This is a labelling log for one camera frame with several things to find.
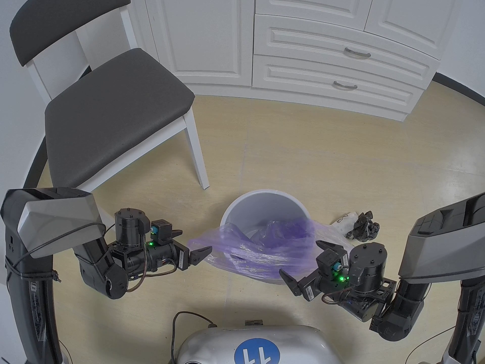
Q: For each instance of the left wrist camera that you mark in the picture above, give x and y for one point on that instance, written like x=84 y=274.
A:
x=165 y=231

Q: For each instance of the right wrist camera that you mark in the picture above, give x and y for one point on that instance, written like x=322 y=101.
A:
x=329 y=260

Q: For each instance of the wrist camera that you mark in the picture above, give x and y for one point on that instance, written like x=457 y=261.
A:
x=329 y=260
x=165 y=231

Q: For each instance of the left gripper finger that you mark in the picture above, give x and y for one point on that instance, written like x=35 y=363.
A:
x=194 y=261
x=197 y=251

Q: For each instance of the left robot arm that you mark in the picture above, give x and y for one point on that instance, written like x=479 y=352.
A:
x=57 y=218

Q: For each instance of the white chair dark grey seat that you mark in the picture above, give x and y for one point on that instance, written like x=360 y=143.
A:
x=113 y=116

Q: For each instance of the purple plastic bag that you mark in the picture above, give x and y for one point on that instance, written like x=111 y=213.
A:
x=257 y=264

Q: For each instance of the crumpled black plastic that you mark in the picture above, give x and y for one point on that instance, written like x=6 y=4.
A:
x=363 y=228

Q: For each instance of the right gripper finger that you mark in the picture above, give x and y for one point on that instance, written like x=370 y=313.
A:
x=329 y=245
x=293 y=284

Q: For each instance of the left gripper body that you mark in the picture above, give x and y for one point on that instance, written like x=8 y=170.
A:
x=166 y=256

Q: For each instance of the white trash bin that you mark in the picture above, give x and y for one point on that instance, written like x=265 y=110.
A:
x=265 y=210

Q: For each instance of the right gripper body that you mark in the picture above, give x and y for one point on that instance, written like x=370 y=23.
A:
x=322 y=286

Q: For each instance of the crumpled white paper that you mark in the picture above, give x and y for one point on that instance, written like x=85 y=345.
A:
x=343 y=218

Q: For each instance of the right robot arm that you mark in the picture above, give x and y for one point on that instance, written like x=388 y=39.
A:
x=439 y=241

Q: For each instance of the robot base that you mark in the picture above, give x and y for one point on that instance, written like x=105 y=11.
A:
x=303 y=343

